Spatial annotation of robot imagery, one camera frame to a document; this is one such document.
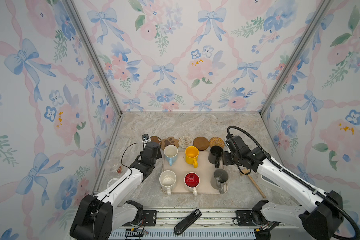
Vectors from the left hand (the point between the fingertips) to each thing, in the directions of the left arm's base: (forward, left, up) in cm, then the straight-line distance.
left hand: (154, 145), depth 86 cm
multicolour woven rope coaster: (+11, -18, -13) cm, 25 cm away
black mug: (-1, -36, -9) cm, 37 cm away
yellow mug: (0, -22, -12) cm, 25 cm away
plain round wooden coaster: (+11, -29, -13) cm, 34 cm away
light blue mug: (-1, -9, -7) cm, 11 cm away
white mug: (-15, -8, -12) cm, 21 cm away
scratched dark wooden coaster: (+13, +2, -12) cm, 18 cm away
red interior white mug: (-17, -21, -11) cm, 29 cm away
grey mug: (-15, -37, -9) cm, 41 cm away
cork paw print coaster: (+12, -8, -13) cm, 19 cm away
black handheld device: (-37, -18, -8) cm, 42 cm away
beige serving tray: (-7, -15, -12) cm, 20 cm away
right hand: (-6, -40, +1) cm, 40 cm away
